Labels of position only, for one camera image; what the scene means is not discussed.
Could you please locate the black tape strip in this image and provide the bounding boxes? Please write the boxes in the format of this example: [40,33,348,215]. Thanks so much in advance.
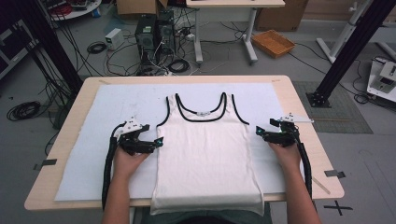
[33,158,58,171]
[323,169,347,179]

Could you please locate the person's grey-green pants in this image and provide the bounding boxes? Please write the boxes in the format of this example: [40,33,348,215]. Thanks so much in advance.
[141,202,274,224]

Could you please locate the dark equipment rack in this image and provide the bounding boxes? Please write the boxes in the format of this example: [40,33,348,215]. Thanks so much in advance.
[0,18,40,80]

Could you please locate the large cardboard box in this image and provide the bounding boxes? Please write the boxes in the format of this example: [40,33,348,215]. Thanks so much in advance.
[255,0,310,33]

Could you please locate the grey floor mat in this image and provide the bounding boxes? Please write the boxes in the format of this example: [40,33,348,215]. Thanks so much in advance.
[292,80,374,135]

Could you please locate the thin wooden strip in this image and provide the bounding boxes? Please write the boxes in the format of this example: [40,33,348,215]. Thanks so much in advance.
[312,175,332,196]

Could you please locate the person's right hand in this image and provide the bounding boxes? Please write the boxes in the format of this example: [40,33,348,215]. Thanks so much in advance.
[268,141,302,175]

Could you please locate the white-legged wooden desk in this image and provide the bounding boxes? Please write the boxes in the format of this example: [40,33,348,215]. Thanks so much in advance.
[185,0,286,65]

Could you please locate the person's left hand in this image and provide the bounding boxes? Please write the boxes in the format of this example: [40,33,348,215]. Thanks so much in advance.
[112,148,152,182]

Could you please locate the black sleeved gripper cable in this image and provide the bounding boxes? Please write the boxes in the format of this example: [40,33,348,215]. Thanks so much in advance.
[293,141,314,200]
[101,122,126,211]

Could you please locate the coiled black cable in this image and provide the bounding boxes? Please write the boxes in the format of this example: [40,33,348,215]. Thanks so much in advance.
[86,41,108,55]
[6,100,42,122]
[167,59,191,75]

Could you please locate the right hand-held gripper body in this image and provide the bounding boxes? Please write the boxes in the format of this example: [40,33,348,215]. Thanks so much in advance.
[264,112,315,147]

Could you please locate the round white table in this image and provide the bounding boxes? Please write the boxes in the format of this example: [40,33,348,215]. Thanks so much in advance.
[40,0,103,22]

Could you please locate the black computer tower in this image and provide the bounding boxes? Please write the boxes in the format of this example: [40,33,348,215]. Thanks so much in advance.
[156,10,177,63]
[134,14,158,66]

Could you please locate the white tank top black trim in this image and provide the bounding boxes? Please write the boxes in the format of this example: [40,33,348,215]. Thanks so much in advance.
[149,91,265,217]

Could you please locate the white foam mat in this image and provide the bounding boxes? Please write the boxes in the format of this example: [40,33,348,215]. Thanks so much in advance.
[54,82,295,202]

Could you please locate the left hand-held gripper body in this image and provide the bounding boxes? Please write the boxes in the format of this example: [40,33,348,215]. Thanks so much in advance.
[114,116,156,157]

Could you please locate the white machine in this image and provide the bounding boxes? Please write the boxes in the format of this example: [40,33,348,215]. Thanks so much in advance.
[366,58,396,104]

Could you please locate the small white box device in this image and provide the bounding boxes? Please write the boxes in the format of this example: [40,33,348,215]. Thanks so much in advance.
[105,27,125,50]

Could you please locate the black tape cross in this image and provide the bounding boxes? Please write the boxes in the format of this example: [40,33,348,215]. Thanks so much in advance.
[323,200,354,217]

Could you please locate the orange woven basket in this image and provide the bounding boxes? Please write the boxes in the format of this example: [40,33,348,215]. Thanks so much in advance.
[250,29,297,59]

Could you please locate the black aluminium post with base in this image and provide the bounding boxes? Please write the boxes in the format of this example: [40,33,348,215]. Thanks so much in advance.
[305,0,396,109]

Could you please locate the white metal stand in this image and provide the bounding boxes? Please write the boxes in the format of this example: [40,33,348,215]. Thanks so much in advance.
[316,0,396,64]

